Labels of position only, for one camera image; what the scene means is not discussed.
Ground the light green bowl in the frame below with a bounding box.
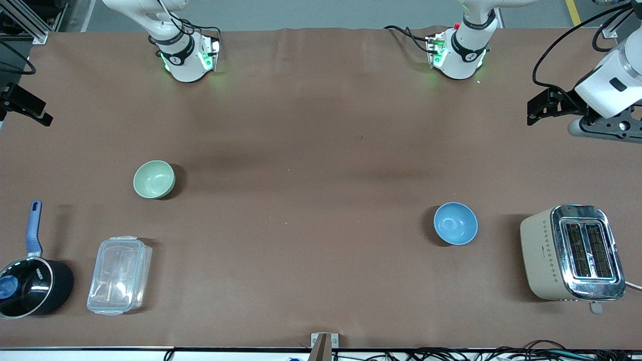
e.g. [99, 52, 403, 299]
[133, 160, 176, 200]

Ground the blue bowl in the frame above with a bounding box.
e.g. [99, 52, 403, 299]
[433, 202, 478, 246]

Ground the beige chrome toaster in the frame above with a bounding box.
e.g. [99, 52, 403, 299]
[520, 204, 627, 315]

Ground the glass lid with blue knob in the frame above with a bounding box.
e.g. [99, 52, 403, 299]
[0, 258, 54, 318]

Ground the clear plastic lidded container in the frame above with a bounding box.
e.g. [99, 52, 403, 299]
[86, 236, 153, 316]

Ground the brown table cover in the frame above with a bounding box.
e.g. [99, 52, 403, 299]
[0, 26, 642, 350]

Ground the black looped cable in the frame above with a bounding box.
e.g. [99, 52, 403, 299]
[592, 0, 633, 53]

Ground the aluminium frame profile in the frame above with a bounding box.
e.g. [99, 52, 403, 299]
[0, 0, 71, 45]

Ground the black left arm base cable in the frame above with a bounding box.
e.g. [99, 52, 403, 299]
[383, 25, 438, 54]

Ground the black arm base cable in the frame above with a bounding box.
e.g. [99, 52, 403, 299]
[383, 25, 438, 54]
[154, 0, 222, 45]

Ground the black pot with blue handle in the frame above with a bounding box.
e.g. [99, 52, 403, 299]
[0, 201, 75, 320]

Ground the black right arm base cable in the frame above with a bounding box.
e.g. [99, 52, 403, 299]
[154, 0, 222, 45]

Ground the black cable bundle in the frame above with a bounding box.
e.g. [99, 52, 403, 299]
[163, 340, 642, 361]

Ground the grey metal bracket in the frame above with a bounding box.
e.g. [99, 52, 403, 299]
[310, 332, 340, 361]

